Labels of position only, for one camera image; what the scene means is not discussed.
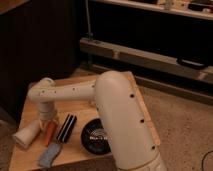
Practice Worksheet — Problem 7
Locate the metal vertical pole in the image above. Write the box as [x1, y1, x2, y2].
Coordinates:
[85, 0, 93, 40]

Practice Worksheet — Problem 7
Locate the orange pepper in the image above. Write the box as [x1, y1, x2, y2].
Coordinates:
[44, 121, 57, 146]

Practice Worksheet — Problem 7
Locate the black handle on shelf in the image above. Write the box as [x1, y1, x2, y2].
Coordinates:
[176, 58, 208, 70]

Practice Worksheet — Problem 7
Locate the upper wooden shelf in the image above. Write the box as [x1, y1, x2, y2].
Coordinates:
[91, 0, 213, 21]

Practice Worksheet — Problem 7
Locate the translucent plastic cup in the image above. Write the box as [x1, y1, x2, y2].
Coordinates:
[12, 120, 40, 149]

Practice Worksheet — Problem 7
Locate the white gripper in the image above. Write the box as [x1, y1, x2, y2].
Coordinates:
[38, 115, 59, 131]

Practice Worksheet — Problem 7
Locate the grey shelf beam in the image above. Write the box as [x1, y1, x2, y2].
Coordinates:
[80, 38, 213, 84]

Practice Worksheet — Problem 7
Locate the black ridged rectangular block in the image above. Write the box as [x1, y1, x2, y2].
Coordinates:
[56, 114, 77, 143]

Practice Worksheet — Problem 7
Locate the black ceramic bowl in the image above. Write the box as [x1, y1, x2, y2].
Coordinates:
[81, 118, 111, 155]

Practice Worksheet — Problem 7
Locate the blue cloth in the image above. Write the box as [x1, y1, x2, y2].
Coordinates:
[38, 143, 61, 168]

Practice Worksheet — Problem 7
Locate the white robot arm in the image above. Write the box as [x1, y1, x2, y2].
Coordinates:
[28, 71, 167, 171]

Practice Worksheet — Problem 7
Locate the wooden table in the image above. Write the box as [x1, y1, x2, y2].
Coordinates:
[9, 72, 161, 171]

